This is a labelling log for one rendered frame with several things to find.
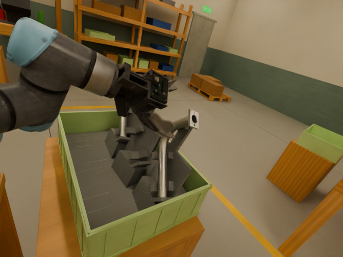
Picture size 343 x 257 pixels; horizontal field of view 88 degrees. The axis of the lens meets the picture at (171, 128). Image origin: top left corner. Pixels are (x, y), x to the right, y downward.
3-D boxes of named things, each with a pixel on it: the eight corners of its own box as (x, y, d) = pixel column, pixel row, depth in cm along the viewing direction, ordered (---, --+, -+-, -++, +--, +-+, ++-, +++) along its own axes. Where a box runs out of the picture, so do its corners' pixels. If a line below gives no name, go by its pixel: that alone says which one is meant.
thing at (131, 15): (174, 80, 616) (194, 4, 514) (78, 72, 438) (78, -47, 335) (166, 75, 652) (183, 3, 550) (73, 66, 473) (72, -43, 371)
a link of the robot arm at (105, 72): (78, 95, 35) (86, 60, 38) (100, 102, 38) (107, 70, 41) (91, 79, 30) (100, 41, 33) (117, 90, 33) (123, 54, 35)
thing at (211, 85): (187, 86, 590) (191, 72, 570) (205, 87, 633) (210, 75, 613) (210, 101, 505) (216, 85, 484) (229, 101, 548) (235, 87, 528)
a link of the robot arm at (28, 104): (-29, 119, 30) (-19, 63, 25) (33, 104, 40) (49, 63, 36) (8, 148, 30) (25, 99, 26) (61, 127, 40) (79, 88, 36)
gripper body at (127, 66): (169, 108, 39) (119, 86, 32) (147, 118, 45) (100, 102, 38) (171, 79, 42) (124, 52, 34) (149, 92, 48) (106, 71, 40)
